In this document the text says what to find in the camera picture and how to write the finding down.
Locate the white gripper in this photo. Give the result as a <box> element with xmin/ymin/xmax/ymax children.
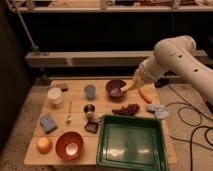
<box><xmin>133</xmin><ymin>69</ymin><xmax>147</xmax><ymax>89</ymax></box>

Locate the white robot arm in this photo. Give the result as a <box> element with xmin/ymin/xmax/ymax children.
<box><xmin>133</xmin><ymin>36</ymin><xmax>213</xmax><ymax>104</ymax></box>

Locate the purple bowl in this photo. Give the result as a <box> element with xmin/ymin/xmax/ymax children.
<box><xmin>105</xmin><ymin>79</ymin><xmax>126</xmax><ymax>98</ymax></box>

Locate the orange-red bowl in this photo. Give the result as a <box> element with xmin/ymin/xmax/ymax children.
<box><xmin>55</xmin><ymin>131</ymin><xmax>84</xmax><ymax>161</ymax></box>

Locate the orange carrot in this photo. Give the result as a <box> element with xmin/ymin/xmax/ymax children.
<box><xmin>138</xmin><ymin>89</ymin><xmax>152</xmax><ymax>104</ymax></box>

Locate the bunch of dark grapes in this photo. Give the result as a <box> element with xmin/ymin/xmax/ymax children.
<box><xmin>112</xmin><ymin>104</ymin><xmax>140</xmax><ymax>116</ymax></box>

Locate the light blue cloth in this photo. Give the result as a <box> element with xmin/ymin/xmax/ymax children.
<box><xmin>146</xmin><ymin>104</ymin><xmax>169</xmax><ymax>119</ymax></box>

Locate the light blue cup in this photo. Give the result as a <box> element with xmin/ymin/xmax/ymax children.
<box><xmin>84</xmin><ymin>84</ymin><xmax>96</xmax><ymax>100</ymax></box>

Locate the white metal shelf beam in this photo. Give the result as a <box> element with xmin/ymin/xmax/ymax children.
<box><xmin>25</xmin><ymin>49</ymin><xmax>210</xmax><ymax>69</ymax></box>

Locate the green plastic tray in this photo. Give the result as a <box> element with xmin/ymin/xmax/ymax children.
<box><xmin>96</xmin><ymin>115</ymin><xmax>169</xmax><ymax>171</ymax></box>

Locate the small dark square block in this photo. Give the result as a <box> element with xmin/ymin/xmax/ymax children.
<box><xmin>85</xmin><ymin>122</ymin><xmax>99</xmax><ymax>133</ymax></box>

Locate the metal spoon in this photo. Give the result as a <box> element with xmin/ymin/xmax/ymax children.
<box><xmin>66</xmin><ymin>102</ymin><xmax>72</xmax><ymax>124</ymax></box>

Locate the white cup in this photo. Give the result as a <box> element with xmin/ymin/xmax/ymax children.
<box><xmin>47</xmin><ymin>87</ymin><xmax>63</xmax><ymax>106</ymax></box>

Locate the diagonal metal pole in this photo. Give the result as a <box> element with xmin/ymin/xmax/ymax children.
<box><xmin>9</xmin><ymin>0</ymin><xmax>50</xmax><ymax>85</ymax></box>

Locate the blue sponge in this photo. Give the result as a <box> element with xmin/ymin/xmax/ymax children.
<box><xmin>40</xmin><ymin>114</ymin><xmax>57</xmax><ymax>134</ymax></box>

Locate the orange fruit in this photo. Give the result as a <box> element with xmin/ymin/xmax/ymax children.
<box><xmin>37</xmin><ymin>137</ymin><xmax>52</xmax><ymax>154</ymax></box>

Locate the black floor cable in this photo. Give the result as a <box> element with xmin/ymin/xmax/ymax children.
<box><xmin>166</xmin><ymin>83</ymin><xmax>213</xmax><ymax>171</ymax></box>

